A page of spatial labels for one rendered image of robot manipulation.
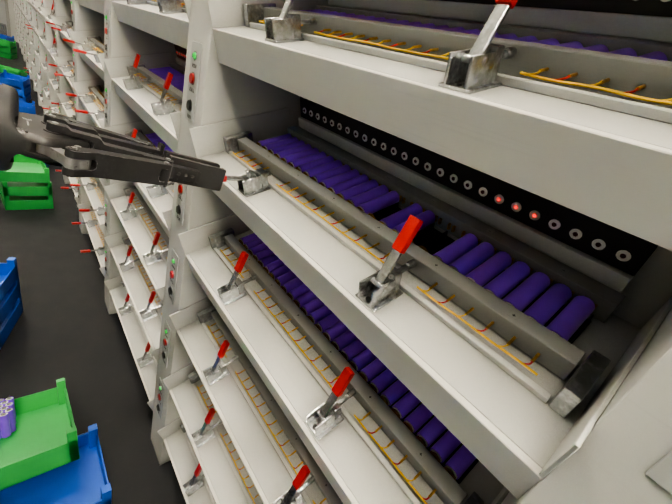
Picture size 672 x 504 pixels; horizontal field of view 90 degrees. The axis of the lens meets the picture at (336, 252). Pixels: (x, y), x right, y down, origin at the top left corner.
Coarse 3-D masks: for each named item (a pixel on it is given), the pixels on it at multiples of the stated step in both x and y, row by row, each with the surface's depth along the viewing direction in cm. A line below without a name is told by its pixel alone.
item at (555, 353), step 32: (256, 160) 55; (320, 192) 44; (352, 224) 41; (384, 256) 36; (416, 256) 35; (448, 288) 32; (480, 288) 31; (480, 320) 31; (512, 320) 28; (544, 352) 27; (576, 352) 26
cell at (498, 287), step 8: (512, 264) 35; (520, 264) 34; (504, 272) 34; (512, 272) 33; (520, 272) 34; (528, 272) 34; (496, 280) 33; (504, 280) 32; (512, 280) 33; (520, 280) 34; (488, 288) 32; (496, 288) 32; (504, 288) 32; (512, 288) 33
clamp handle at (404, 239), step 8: (408, 224) 30; (416, 224) 30; (400, 232) 31; (408, 232) 30; (416, 232) 31; (400, 240) 31; (408, 240) 30; (400, 248) 31; (392, 256) 31; (400, 256) 31; (384, 264) 32; (392, 264) 31; (384, 272) 32; (376, 280) 32; (384, 280) 32
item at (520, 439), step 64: (192, 128) 55; (256, 128) 62; (320, 128) 58; (448, 192) 42; (320, 256) 38; (576, 256) 33; (384, 320) 31; (448, 384) 26; (512, 384) 26; (576, 384) 23; (512, 448) 23; (576, 448) 18
